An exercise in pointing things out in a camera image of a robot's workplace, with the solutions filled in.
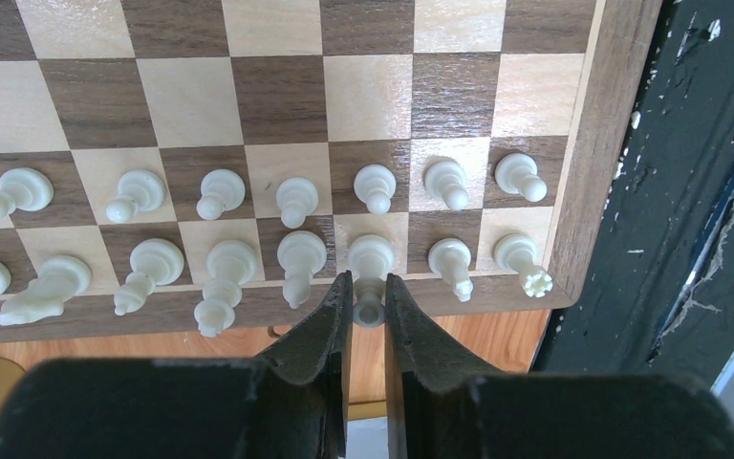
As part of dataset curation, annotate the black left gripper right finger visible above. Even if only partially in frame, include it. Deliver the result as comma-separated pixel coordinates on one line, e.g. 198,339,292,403
385,275,734,458

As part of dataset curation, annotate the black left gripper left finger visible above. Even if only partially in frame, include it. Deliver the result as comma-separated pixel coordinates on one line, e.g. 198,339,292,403
0,273,354,458

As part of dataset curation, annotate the white chess piece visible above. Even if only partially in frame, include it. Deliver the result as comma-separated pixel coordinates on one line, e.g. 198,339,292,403
348,234,395,328

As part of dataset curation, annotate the wooden chess board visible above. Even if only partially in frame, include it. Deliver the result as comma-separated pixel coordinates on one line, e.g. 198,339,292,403
0,1,655,342

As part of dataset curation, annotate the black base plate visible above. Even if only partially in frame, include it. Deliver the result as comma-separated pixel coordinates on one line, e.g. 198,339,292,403
532,1,734,384

